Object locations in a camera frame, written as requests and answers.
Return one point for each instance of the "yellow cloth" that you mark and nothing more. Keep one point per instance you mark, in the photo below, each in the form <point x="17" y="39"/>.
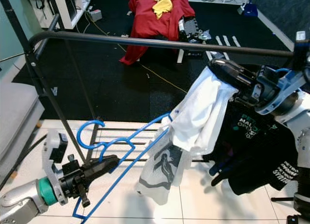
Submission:
<point x="162" y="5"/>

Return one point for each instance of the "black printed T-shirt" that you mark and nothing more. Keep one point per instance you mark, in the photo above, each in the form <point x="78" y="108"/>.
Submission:
<point x="252" y="151"/>

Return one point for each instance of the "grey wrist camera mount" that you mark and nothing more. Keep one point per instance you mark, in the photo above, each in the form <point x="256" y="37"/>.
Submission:
<point x="278" y="96"/>
<point x="51" y="151"/>

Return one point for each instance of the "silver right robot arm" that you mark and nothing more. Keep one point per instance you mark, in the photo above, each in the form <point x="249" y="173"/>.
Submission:
<point x="298" y="117"/>

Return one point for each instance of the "small grey box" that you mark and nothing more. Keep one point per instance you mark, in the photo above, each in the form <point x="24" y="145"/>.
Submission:
<point x="95" y="16"/>

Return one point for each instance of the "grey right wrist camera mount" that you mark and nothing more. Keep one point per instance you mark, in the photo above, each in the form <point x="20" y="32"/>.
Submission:
<point x="278" y="96"/>

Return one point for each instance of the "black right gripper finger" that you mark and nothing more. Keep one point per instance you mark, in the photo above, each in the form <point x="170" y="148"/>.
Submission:
<point x="240" y="86"/>
<point x="232" y="69"/>

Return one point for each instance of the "red cloth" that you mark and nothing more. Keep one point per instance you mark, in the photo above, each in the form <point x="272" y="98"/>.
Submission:
<point x="150" y="25"/>

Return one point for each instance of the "blue dustpan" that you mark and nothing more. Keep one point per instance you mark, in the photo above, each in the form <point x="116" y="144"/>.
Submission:
<point x="250" y="10"/>

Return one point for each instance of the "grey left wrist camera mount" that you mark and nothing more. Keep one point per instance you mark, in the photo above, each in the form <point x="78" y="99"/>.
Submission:
<point x="51" y="151"/>

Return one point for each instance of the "grey bench cushion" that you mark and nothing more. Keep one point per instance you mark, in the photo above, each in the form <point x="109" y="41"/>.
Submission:
<point x="19" y="122"/>

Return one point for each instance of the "black white bench frame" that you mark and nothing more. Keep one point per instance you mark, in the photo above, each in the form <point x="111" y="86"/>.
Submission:
<point x="189" y="28"/>

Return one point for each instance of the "white printed T-shirt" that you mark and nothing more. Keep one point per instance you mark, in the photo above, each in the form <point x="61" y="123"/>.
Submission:
<point x="198" y="112"/>

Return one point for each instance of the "white shelf unit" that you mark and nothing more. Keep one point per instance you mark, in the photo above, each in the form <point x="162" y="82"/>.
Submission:
<point x="65" y="13"/>

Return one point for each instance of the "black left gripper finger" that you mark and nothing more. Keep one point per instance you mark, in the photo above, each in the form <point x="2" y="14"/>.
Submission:
<point x="101" y="165"/>

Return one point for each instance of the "blue plastic hanger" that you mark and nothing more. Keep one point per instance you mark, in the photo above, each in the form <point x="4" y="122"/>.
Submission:
<point x="78" y="134"/>
<point x="278" y="70"/>

